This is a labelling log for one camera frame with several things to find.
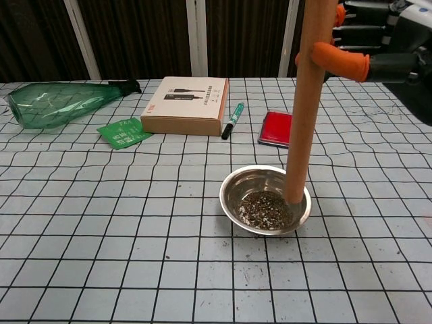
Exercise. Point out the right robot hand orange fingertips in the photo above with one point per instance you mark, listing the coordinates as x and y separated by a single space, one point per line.
347 62

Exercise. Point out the wooden rolling pin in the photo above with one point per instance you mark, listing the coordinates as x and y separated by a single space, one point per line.
305 111

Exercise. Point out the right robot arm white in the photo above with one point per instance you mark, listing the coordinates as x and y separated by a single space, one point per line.
416 13

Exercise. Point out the stainless steel bowl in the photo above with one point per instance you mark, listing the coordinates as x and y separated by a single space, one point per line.
236 189

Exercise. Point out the red ink pad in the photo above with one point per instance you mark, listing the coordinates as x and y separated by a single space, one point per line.
275 126

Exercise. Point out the green marker pen black cap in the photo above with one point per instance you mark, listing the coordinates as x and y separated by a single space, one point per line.
234 118

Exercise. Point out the crushed dark spice grains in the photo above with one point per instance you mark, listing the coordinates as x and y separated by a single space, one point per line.
263 212

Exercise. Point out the green tea sachet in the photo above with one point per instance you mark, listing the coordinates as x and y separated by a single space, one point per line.
123 133

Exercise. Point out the green transparent plastic bottle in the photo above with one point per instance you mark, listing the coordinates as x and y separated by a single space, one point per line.
50 104

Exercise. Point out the grey grid pattern tablecloth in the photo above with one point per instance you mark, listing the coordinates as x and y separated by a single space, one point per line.
101 236

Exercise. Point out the white frame post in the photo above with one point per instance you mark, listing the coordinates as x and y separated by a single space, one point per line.
82 40
196 37
288 37

